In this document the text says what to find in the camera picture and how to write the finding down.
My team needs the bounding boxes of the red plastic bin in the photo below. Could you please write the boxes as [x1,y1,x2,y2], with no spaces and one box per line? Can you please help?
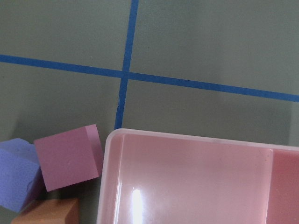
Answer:
[97,129,299,224]

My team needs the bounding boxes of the far magenta foam block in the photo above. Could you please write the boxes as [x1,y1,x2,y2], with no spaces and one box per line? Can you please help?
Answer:
[34,124,104,192]

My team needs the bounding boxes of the far orange foam block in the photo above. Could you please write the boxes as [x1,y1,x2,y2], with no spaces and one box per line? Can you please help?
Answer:
[11,198,79,224]

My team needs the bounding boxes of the far purple foam block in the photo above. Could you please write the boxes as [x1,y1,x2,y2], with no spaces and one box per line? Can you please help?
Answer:
[0,138,44,212]

